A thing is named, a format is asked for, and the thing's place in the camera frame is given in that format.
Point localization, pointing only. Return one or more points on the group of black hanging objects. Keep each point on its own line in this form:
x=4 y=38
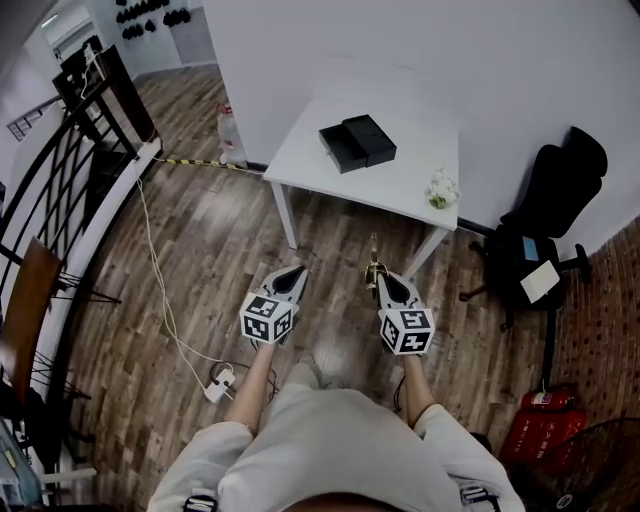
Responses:
x=150 y=20

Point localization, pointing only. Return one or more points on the white power strip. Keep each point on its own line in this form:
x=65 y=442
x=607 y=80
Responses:
x=219 y=386

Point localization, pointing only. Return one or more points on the person's white shirt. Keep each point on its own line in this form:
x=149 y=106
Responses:
x=330 y=450

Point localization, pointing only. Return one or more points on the white flowers in glass vase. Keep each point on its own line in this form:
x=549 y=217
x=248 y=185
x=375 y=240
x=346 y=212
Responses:
x=442 y=190

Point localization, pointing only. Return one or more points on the person's left forearm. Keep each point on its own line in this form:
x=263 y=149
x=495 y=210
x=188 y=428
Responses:
x=252 y=385

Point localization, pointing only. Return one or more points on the red fire extinguisher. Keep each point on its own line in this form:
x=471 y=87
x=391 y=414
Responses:
x=545 y=398

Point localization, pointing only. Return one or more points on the white table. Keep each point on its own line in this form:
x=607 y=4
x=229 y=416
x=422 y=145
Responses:
x=400 y=170

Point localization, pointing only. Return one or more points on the black box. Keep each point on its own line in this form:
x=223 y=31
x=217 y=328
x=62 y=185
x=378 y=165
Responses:
x=367 y=140

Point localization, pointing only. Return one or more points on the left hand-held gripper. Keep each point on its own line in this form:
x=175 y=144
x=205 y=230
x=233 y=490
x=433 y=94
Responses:
x=260 y=327

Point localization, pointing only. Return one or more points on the yellow black striped tape strip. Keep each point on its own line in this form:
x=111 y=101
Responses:
x=200 y=162

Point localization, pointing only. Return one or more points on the black floor fan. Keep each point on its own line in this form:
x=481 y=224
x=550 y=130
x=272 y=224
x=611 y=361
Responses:
x=600 y=475

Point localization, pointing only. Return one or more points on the black cabinet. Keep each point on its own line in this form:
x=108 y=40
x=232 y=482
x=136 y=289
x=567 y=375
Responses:
x=120 y=95

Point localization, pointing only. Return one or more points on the black metal railing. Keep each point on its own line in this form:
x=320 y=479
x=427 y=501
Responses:
x=65 y=165

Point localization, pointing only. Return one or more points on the black office chair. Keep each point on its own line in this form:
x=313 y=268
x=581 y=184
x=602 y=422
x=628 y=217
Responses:
x=560 y=195

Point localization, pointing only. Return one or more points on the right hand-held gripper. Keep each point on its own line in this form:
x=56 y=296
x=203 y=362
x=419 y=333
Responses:
x=412 y=340

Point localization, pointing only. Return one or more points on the clear plastic bottle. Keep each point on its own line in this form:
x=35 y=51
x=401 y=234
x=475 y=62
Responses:
x=230 y=135

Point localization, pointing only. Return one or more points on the person's grey shoe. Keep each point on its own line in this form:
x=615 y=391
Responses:
x=312 y=372

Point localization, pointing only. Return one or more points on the person's right forearm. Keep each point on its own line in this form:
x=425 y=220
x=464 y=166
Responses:
x=419 y=390

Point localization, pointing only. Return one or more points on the brown wooden chair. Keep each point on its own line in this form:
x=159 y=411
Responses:
x=30 y=300

